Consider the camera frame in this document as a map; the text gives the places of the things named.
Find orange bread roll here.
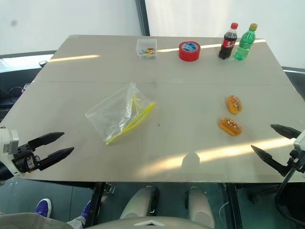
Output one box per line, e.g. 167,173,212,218
226,95,244,115
219,117,243,137

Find grey robot torso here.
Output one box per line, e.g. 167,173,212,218
84,216,215,229

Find purple shoe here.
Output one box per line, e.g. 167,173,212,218
35,198,52,218
80,200,92,221

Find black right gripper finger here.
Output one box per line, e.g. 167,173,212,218
270,124,302,139
250,145,291,177

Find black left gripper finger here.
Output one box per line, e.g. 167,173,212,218
28,132,65,153
39,146,75,171

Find dark window pillar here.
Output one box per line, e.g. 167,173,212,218
135,0,151,37

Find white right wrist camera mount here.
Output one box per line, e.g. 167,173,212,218
293,130,305,154

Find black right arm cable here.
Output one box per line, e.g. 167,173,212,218
274,166,305,226

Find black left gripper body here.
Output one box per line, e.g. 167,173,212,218
11,142,41,173

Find cola bottle red cap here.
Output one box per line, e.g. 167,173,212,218
218,22,239,60

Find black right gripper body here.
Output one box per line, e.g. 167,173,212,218
286,150,305,174

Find pale right robot leg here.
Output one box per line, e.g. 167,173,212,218
185,187,216,229

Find green bottle yellow cap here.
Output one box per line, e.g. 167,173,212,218
234,23,258,61

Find black side desk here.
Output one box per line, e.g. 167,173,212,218
0,53,54,120

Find pale robot leg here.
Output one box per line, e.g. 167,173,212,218
119,186,160,220
185,187,216,229

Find colourful small clips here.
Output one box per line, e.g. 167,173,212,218
139,47,155,58

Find clear plastic box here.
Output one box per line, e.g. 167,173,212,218
136,39,158,59

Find clear yellow-zip plastic bag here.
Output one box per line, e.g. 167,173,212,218
85,82,157,146

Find red tape roll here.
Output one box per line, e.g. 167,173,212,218
178,41,201,62

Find black table frame leg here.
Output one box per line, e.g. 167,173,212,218
84,182,107,227
224,183,241,229

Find grey trousers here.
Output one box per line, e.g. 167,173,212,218
0,211,87,229

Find pale left robot leg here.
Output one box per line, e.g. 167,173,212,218
119,186,160,220

